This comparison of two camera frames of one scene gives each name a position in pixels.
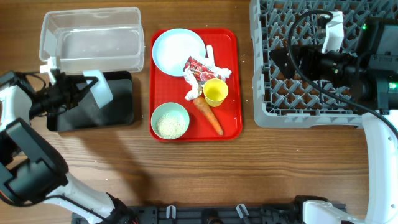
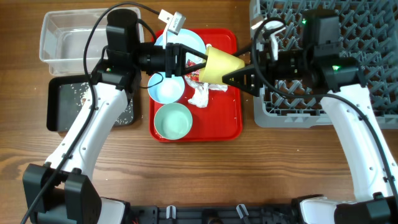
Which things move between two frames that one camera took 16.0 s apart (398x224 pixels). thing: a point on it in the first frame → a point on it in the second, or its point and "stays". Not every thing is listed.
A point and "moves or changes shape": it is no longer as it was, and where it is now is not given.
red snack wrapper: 202,71 → 194,75
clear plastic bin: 110,40 stays
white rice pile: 169,126 → 83,93
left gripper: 71,85 → 173,58
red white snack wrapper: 196,86 → 201,95
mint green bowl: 170,121 stays
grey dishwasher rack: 300,101 stays
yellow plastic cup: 215,91 → 217,65
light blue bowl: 101,89 moves or changes shape
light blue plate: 173,48 stays
